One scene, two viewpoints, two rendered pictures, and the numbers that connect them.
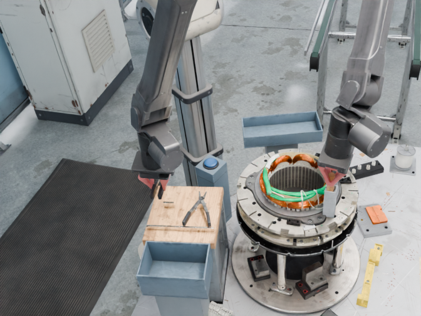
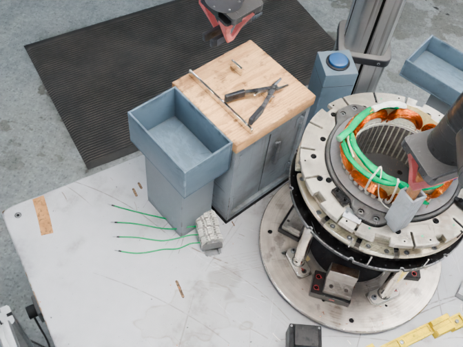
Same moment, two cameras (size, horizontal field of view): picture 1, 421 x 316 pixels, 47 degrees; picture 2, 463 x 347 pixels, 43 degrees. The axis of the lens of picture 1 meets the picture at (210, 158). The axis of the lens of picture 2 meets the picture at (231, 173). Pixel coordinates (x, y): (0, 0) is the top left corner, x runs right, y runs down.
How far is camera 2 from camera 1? 0.40 m
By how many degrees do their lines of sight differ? 24
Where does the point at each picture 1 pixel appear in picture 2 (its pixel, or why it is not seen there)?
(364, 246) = (444, 304)
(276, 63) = not seen: outside the picture
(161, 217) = (216, 75)
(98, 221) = not seen: hidden behind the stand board
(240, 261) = (286, 197)
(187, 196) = (266, 75)
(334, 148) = (438, 138)
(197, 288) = (176, 176)
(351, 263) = (403, 307)
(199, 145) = (358, 35)
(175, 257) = (196, 130)
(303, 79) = not seen: outside the picture
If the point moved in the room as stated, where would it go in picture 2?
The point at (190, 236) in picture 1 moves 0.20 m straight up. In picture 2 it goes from (222, 118) to (231, 34)
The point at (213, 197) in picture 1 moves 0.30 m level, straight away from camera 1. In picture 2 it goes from (292, 98) to (368, 18)
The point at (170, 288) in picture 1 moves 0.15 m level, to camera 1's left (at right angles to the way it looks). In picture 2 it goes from (153, 154) to (93, 112)
